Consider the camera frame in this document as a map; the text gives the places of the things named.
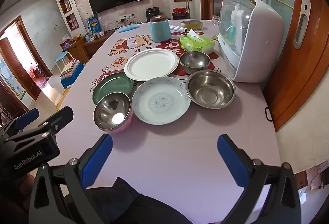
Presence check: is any teal canister with brown lid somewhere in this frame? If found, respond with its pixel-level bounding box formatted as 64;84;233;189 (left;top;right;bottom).
149;15;170;43

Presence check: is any white bottle sterilizer appliance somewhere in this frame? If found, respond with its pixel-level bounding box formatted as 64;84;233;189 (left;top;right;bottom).
218;0;286;83

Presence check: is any blue face mask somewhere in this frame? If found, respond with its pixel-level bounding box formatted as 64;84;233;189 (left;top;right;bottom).
116;22;144;34

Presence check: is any steel bowl with pink exterior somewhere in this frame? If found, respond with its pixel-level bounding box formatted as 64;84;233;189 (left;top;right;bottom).
93;93;133;133

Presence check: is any yellow round tin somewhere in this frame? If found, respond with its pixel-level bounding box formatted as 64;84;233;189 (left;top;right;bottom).
181;20;203;31

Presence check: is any blue plastic stool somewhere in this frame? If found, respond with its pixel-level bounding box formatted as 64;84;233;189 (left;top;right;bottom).
60;63;85;89

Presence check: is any yellow plastic stool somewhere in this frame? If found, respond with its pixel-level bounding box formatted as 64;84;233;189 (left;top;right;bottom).
56;87;71;111

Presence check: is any black air fryer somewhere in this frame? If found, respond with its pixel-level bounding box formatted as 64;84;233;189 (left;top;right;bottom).
145;8;160;22

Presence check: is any orange wooden door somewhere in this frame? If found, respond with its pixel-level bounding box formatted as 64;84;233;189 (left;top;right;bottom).
262;0;329;132

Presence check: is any silver door handle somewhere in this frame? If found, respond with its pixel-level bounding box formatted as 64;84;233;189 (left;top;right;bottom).
293;0;311;50

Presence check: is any green tissue pack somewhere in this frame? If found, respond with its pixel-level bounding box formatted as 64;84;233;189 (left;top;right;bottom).
179;29;215;55

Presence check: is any pink printed tablecloth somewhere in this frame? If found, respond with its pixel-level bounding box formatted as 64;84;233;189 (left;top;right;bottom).
47;20;282;217

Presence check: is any green plate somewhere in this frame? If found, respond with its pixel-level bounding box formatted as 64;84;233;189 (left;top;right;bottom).
93;72;134;106

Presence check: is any stack of books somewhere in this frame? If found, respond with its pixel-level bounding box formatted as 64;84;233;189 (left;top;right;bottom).
60;59;81;78

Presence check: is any small ribbed steel bowl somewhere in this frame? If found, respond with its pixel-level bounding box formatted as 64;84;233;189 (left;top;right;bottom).
179;51;211;75

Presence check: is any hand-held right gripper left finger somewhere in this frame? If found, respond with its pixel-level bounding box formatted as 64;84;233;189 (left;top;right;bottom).
29;133;114;224

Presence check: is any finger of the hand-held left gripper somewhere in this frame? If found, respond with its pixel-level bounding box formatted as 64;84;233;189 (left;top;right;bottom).
37;106;74;137
0;108;39;137

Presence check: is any white blue patterned plate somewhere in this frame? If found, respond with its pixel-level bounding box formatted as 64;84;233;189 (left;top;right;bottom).
132;76;192;125

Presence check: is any red lidded tin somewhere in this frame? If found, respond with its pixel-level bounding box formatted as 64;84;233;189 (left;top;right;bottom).
172;7;190;20

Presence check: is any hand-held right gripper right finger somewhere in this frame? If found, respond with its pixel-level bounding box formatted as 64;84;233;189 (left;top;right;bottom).
217;133;302;224

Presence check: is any blue printed display box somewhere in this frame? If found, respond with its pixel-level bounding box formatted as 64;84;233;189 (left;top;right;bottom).
86;14;100;34

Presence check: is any large steel bowl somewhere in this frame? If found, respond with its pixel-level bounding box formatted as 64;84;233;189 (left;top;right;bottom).
185;70;236;109

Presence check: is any wooden television cabinet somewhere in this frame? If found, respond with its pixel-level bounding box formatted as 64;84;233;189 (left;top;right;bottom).
60;31;114;64

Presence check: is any red box on cabinet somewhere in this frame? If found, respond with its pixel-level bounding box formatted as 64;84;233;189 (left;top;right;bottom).
60;40;74;51

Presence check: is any brown wooden room door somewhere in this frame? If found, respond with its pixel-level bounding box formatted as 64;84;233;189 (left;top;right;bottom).
0;36;35;111

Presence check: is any light blue round stool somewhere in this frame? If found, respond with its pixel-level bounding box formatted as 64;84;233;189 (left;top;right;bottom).
55;51;72;70

